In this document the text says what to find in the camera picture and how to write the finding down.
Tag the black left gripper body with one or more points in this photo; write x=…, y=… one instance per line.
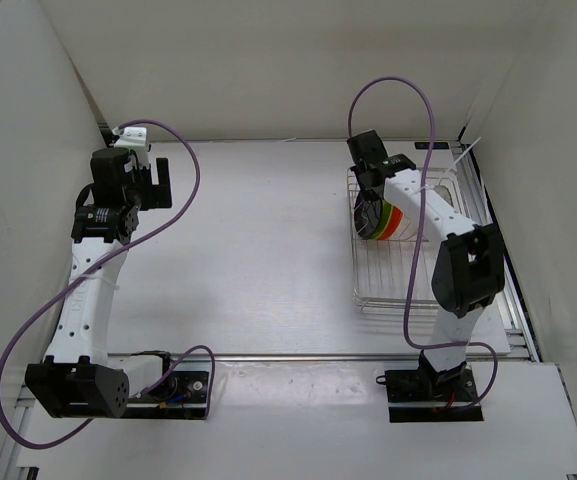
x=146, y=194

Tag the black plate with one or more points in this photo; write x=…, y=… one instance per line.
x=367, y=217

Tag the green plate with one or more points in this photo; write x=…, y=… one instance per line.
x=382, y=229

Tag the orange plate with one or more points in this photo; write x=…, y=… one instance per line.
x=393, y=223

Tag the clear textured glass plate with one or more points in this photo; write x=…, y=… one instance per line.
x=445, y=194

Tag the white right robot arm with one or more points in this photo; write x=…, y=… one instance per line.
x=469, y=265

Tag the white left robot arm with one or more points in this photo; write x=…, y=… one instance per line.
x=75, y=379

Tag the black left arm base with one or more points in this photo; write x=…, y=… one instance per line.
x=162, y=389

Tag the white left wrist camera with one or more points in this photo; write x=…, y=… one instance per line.
x=132, y=138

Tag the silver wire dish rack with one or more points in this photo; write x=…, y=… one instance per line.
x=381, y=268

